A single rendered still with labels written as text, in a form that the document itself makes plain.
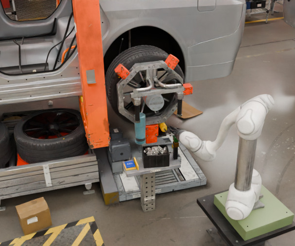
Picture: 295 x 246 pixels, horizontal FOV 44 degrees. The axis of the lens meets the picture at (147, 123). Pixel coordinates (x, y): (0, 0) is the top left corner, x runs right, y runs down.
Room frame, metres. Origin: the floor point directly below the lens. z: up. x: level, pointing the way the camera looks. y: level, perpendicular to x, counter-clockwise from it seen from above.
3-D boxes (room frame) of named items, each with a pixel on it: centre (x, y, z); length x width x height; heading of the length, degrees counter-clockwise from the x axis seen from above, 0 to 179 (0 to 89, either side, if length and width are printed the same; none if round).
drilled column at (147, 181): (2.30, 0.00, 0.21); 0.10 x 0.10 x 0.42; 15
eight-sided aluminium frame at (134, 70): (2.71, -0.03, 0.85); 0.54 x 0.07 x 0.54; 105
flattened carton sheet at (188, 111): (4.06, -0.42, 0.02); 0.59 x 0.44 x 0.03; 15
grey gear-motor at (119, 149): (2.83, 0.28, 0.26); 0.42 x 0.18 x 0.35; 15
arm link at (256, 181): (1.92, -0.68, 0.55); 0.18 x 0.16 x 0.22; 151
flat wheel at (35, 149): (2.83, 0.86, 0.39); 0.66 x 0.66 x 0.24
